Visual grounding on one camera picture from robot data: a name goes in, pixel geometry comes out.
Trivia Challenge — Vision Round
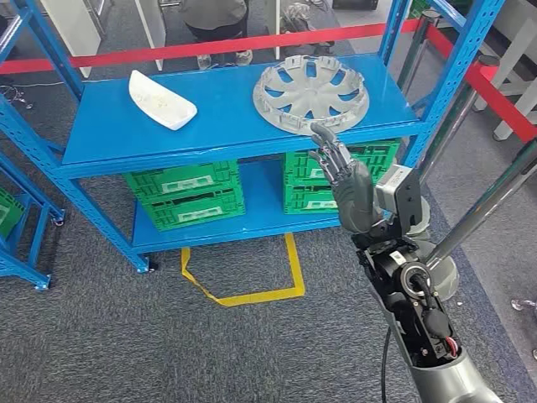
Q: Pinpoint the red barrier belt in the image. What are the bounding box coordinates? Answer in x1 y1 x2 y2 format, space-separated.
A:
0 19 421 76
425 24 537 143

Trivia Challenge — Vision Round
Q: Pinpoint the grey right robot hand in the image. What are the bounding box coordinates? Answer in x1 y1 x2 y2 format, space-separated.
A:
308 122 383 236

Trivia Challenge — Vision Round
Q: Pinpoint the white table frame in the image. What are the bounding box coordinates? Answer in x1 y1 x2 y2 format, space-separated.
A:
474 0 537 140

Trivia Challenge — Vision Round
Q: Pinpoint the green crate stack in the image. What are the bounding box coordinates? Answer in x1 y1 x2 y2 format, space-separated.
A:
409 0 433 18

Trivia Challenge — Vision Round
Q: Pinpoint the white floor cable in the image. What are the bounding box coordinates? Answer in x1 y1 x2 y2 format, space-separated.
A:
0 80 85 111

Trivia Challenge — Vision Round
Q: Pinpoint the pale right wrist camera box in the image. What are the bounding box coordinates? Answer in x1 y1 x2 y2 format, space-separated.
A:
374 164 422 233

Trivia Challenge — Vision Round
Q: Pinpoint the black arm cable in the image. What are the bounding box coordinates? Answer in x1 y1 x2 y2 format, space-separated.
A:
380 327 392 403

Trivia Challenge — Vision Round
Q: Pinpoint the grey plastic wheel hubcap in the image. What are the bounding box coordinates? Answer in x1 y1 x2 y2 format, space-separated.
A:
252 55 370 136

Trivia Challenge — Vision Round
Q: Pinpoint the grey bag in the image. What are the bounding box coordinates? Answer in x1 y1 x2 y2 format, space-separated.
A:
280 3 336 57

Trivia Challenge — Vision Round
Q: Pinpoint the small blue metal rack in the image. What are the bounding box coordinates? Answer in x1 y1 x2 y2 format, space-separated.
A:
0 149 66 291

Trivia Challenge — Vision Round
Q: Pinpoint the metal chair frame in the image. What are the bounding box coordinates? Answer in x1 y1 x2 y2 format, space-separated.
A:
84 0 114 37

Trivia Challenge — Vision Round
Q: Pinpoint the blue metal shelf rack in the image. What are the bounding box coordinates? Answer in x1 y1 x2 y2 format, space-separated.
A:
0 0 507 275

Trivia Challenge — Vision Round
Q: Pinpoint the black microwave oven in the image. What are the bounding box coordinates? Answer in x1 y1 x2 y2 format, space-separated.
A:
331 0 381 11

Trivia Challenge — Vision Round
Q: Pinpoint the white plastic cover part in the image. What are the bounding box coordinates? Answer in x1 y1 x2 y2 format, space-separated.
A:
128 69 198 132

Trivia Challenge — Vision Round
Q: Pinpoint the person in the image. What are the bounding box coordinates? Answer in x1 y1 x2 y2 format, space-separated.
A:
180 0 255 71

